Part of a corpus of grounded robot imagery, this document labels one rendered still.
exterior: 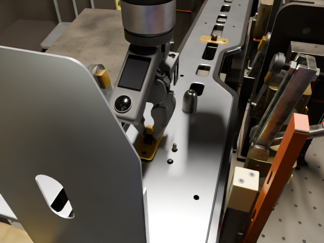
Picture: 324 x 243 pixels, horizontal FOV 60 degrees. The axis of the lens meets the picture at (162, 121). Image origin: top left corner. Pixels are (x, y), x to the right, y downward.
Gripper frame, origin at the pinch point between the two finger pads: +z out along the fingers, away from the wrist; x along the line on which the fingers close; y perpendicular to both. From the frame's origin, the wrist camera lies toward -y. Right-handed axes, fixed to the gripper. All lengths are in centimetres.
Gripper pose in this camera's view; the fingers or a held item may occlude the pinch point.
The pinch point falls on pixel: (148, 135)
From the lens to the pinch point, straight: 52.3
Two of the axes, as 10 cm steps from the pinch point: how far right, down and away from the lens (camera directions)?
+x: -9.6, -1.9, 2.2
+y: 2.9, -6.4, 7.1
